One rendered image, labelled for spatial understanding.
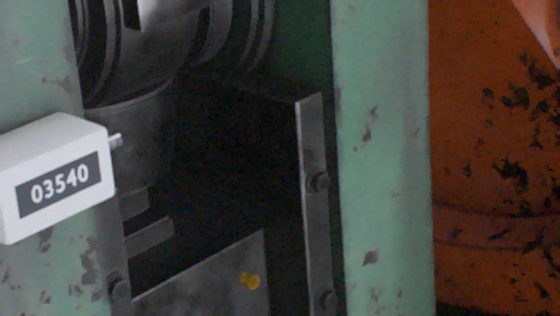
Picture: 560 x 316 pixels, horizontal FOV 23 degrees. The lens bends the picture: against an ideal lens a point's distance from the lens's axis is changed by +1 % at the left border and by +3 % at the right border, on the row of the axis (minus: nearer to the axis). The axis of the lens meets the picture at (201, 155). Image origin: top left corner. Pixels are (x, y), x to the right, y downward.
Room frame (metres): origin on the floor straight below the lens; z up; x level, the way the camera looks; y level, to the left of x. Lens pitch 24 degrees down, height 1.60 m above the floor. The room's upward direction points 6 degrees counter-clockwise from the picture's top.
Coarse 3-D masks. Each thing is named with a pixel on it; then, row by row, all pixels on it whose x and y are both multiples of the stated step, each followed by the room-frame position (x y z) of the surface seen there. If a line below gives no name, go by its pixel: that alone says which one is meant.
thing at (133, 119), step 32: (96, 0) 0.77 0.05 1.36; (128, 0) 0.76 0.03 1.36; (160, 0) 0.76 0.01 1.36; (192, 0) 0.78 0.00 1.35; (96, 32) 0.77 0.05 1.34; (128, 32) 0.77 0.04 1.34; (160, 32) 0.79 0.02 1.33; (192, 32) 0.81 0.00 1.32; (96, 64) 0.78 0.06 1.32; (128, 64) 0.78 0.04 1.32; (160, 64) 0.80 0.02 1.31; (96, 96) 0.79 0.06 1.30; (128, 96) 0.81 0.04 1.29; (160, 96) 0.81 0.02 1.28; (128, 128) 0.80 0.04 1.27; (160, 128) 0.82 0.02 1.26; (128, 160) 0.80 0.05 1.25; (160, 160) 0.82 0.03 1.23; (128, 192) 0.80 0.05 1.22
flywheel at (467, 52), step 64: (448, 0) 1.08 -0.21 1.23; (512, 0) 1.03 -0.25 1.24; (448, 64) 1.08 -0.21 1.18; (512, 64) 1.03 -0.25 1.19; (448, 128) 1.08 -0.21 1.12; (512, 128) 1.03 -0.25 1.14; (448, 192) 1.08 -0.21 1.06; (512, 192) 1.03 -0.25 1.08; (448, 256) 1.04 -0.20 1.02; (512, 256) 0.99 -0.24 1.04
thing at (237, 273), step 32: (160, 192) 0.91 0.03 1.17; (128, 224) 0.83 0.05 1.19; (160, 224) 0.83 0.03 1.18; (192, 224) 0.85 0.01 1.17; (224, 224) 0.84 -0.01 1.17; (256, 224) 0.84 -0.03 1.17; (128, 256) 0.81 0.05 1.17; (160, 256) 0.81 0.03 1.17; (192, 256) 0.80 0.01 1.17; (224, 256) 0.81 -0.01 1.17; (256, 256) 0.83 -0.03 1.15; (160, 288) 0.77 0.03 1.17; (192, 288) 0.79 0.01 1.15; (224, 288) 0.81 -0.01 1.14; (256, 288) 0.82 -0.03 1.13
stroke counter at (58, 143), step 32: (32, 128) 0.65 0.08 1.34; (64, 128) 0.65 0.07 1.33; (96, 128) 0.64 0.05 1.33; (0, 160) 0.62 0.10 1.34; (32, 160) 0.61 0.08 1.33; (64, 160) 0.63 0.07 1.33; (96, 160) 0.64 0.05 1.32; (0, 192) 0.60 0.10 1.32; (32, 192) 0.61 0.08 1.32; (64, 192) 0.62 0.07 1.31; (96, 192) 0.64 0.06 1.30; (0, 224) 0.60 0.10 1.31; (32, 224) 0.61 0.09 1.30
